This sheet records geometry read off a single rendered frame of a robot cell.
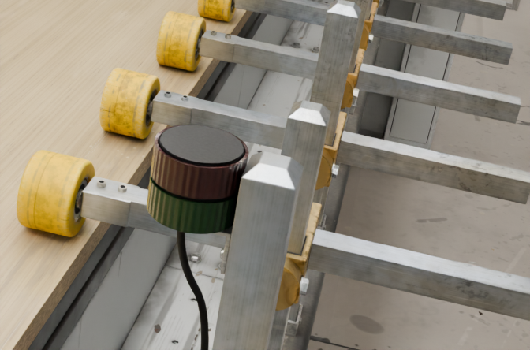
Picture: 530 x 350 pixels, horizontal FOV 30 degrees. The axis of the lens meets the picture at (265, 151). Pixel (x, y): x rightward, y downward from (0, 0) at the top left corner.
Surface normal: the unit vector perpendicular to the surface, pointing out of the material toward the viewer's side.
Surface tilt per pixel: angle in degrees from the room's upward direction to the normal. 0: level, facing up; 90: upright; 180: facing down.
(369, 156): 90
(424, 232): 0
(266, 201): 90
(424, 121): 90
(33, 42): 0
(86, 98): 0
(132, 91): 42
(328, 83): 90
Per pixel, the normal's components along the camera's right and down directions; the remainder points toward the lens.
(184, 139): 0.16, -0.89
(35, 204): -0.15, 0.22
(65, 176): 0.04, -0.51
